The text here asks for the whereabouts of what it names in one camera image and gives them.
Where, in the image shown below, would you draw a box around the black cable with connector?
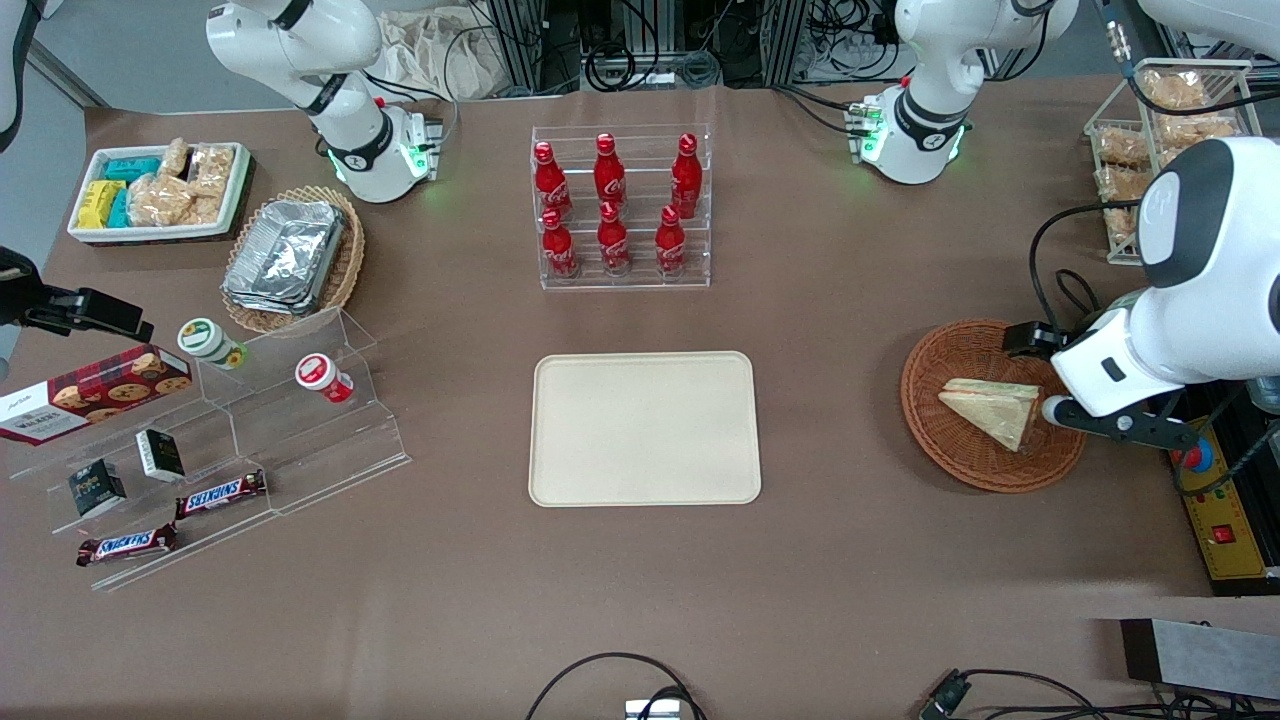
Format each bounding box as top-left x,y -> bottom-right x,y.
918,667 -> 1280,720

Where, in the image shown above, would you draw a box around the grey metal bar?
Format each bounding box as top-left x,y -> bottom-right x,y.
1119,617 -> 1280,701

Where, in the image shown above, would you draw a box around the beige plastic tray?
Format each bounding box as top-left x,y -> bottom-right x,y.
528,351 -> 763,508

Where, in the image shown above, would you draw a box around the triangular sandwich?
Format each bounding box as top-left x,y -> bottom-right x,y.
938,377 -> 1042,454

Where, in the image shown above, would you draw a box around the red lid cup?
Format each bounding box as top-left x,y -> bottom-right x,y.
294,353 -> 355,405

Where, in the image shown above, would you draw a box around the red tartan cookie box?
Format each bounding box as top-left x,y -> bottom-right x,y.
0,344 -> 194,447

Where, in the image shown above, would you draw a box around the white wire rack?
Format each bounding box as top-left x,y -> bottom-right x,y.
1084,58 -> 1280,267

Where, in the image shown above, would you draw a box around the light wicker basket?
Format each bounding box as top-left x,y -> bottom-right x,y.
221,185 -> 367,336

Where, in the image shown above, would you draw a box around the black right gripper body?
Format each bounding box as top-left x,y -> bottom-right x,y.
0,247 -> 47,330

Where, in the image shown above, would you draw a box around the snickers bar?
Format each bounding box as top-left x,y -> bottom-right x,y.
75,522 -> 180,569
174,469 -> 269,522

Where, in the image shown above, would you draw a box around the white rectangular snack bin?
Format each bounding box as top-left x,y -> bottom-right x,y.
67,143 -> 253,245

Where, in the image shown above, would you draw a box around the green lid cup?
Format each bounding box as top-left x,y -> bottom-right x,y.
177,317 -> 249,372

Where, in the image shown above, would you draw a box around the black looped cable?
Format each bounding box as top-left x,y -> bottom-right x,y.
524,652 -> 707,720

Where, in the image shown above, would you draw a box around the clear acrylic bottle rack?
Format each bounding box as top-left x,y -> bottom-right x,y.
531,124 -> 712,292

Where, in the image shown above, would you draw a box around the stack of foil trays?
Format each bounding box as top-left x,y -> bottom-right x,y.
221,200 -> 348,317

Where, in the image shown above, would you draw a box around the small black box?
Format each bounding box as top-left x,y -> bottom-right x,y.
67,459 -> 129,520
135,428 -> 188,484

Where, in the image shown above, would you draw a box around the coiled black cables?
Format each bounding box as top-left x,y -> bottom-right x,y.
582,40 -> 723,94

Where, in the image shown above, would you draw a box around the black power cable with plug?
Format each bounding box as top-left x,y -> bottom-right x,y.
1055,267 -> 1107,323

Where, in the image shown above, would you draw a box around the clear acrylic stepped display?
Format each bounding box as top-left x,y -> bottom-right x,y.
0,307 -> 413,594

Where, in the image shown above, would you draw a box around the yellow snack pack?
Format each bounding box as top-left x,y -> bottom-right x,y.
76,180 -> 127,230

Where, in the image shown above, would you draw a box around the black appliance with yellow panel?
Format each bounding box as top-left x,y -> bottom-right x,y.
1168,385 -> 1280,598

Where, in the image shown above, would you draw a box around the brown wicker basket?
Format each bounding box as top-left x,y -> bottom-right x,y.
900,318 -> 1089,494

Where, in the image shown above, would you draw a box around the red cola bottle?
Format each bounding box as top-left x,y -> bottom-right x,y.
533,141 -> 574,220
594,133 -> 628,209
541,208 -> 581,280
654,206 -> 688,277
670,133 -> 704,218
597,202 -> 633,277

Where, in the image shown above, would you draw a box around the aluminium frame post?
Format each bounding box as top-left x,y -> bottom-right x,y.
484,0 -> 583,98

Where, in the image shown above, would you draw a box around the beige cloth bag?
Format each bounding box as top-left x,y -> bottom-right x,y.
374,8 -> 503,102

